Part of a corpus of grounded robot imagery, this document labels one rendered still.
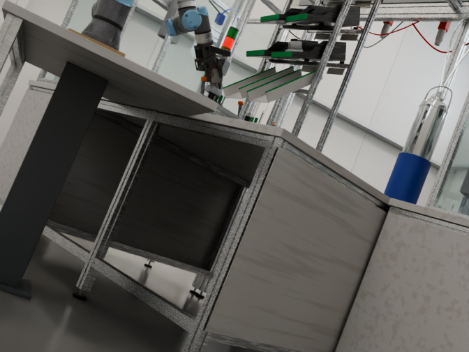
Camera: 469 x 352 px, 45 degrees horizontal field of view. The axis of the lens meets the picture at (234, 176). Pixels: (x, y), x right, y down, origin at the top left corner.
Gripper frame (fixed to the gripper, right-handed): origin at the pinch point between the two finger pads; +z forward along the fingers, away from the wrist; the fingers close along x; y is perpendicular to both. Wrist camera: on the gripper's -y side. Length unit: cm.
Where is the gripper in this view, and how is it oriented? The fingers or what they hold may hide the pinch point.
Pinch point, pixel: (217, 84)
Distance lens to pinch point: 259.9
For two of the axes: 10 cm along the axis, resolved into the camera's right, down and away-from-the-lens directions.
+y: -7.3, 3.9, -5.5
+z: 1.7, 9.0, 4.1
